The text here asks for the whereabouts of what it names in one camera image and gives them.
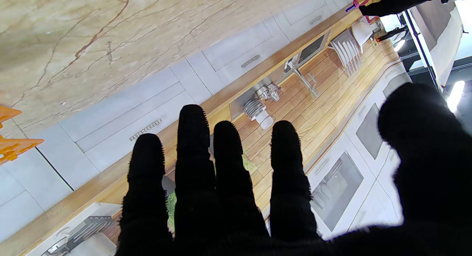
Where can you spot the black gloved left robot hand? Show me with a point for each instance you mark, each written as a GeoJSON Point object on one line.
{"type": "Point", "coordinates": [398, 1]}

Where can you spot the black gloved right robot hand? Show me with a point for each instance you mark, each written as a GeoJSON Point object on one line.
{"type": "Point", "coordinates": [206, 197]}

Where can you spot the pink rubber band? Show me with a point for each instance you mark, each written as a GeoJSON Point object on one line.
{"type": "Point", "coordinates": [360, 0]}

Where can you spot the orange test tube rack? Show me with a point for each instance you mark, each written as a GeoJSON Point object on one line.
{"type": "Point", "coordinates": [13, 145]}

